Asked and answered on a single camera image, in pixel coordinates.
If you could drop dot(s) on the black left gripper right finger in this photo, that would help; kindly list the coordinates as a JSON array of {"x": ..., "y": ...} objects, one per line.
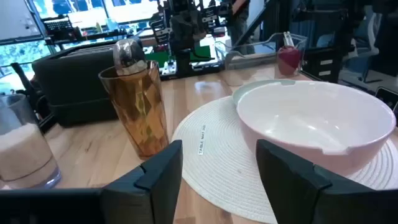
[{"x": 298, "y": 193}]

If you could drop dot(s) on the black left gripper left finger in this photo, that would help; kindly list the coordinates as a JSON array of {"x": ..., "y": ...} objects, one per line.
[{"x": 155, "y": 186}]

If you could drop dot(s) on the red apple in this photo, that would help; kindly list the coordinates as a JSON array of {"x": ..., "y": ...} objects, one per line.
[{"x": 288, "y": 59}]

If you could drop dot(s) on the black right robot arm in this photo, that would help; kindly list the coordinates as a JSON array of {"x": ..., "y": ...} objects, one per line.
[{"x": 183, "y": 62}]

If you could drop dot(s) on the person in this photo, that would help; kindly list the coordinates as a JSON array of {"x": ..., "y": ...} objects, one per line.
[{"x": 239, "y": 21}]

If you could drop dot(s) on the clear plastic tray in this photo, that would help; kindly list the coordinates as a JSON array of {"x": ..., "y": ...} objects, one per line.
[{"x": 248, "y": 53}]

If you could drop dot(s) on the pink ceramic bowl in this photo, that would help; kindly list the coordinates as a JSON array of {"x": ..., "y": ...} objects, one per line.
[{"x": 311, "y": 124}]

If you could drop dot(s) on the white woven round placemat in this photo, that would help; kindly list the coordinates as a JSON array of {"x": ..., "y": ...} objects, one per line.
[{"x": 224, "y": 168}]

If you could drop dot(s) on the amber glass tumbler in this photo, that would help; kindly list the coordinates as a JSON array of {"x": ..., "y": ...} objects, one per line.
[{"x": 136, "y": 118}]

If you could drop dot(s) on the pale green plate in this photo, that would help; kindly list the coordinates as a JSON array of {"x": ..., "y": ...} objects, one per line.
[{"x": 248, "y": 88}]

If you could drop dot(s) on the black four-slot toaster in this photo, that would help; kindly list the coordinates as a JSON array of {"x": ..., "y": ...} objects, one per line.
[{"x": 71, "y": 84}]

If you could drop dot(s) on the black drawer cabinet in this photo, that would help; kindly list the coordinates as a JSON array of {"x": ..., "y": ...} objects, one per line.
[{"x": 323, "y": 65}]

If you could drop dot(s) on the clear glass of milk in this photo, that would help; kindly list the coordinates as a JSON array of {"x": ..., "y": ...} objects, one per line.
[{"x": 21, "y": 149}]

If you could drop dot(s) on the office chair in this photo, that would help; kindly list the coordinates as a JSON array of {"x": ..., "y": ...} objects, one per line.
[{"x": 367, "y": 40}]

